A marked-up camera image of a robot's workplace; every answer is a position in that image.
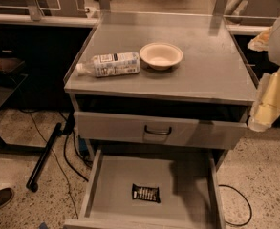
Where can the black drawer handle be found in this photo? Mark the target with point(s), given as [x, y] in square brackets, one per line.
[158, 132]

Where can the black metal stand leg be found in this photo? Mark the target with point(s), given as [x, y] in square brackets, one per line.
[32, 183]

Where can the clear plastic water bottle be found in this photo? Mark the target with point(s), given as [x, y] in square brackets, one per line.
[111, 64]

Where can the white paper bowl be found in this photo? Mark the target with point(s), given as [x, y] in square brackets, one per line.
[161, 56]

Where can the black rxbar chocolate wrapper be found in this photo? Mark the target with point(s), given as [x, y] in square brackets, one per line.
[146, 193]

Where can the dark side table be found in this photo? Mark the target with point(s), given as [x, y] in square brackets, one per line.
[10, 75]

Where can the grey top drawer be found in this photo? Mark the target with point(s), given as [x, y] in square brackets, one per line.
[185, 132]

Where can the grey drawer cabinet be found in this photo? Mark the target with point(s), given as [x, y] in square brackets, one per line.
[162, 78]

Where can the white horizontal rail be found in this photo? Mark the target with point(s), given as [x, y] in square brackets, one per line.
[52, 21]

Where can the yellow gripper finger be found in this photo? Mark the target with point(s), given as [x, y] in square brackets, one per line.
[266, 108]
[260, 42]

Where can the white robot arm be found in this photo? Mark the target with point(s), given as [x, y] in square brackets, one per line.
[274, 43]

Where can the open grey middle drawer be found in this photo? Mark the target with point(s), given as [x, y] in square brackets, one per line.
[163, 190]

